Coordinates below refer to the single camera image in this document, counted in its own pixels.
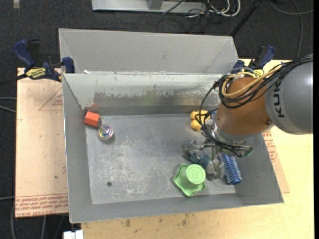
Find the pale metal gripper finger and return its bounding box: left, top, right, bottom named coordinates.
left=182, top=149, right=200, bottom=160
left=182, top=139, right=209, bottom=151

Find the dark teal plastic piece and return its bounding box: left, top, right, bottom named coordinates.
left=188, top=152, right=211, bottom=169

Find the yellow toy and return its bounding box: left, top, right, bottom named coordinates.
left=190, top=110, right=209, bottom=132

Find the green flower-shaped cup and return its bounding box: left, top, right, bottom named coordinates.
left=172, top=163, right=207, bottom=197

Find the clear plastic thing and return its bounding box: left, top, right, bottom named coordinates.
left=206, top=158, right=224, bottom=180

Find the grey metal bin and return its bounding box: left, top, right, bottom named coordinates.
left=58, top=28, right=285, bottom=224

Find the orange block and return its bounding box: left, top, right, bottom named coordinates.
left=83, top=110, right=101, bottom=128

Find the brown cardboard board, red print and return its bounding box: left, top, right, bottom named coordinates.
left=14, top=67, right=291, bottom=219

